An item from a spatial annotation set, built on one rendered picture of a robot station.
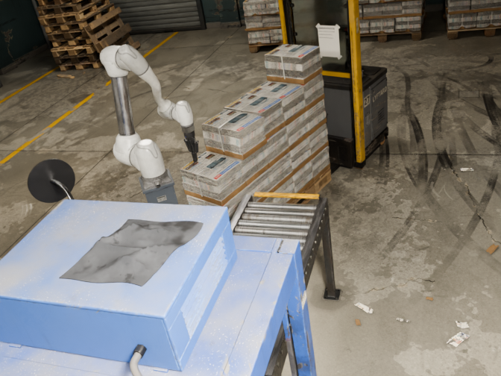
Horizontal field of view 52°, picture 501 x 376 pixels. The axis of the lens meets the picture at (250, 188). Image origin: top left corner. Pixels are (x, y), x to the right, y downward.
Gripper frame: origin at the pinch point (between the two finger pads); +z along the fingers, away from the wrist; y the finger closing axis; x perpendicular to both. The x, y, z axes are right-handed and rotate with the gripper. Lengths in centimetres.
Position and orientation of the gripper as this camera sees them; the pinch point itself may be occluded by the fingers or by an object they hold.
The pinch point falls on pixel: (194, 157)
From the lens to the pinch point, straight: 362.7
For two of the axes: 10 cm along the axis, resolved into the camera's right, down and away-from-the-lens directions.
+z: 1.5, 8.4, 5.2
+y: -7.8, -2.2, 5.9
